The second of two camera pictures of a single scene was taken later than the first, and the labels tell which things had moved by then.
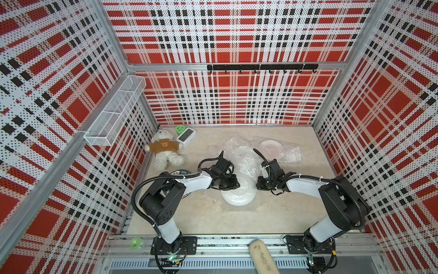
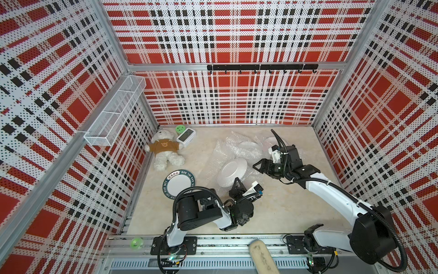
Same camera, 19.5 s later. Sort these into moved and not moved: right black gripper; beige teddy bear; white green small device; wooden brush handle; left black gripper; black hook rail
Moved: left black gripper; right black gripper
Not moved: beige teddy bear; black hook rail; wooden brush handle; white green small device
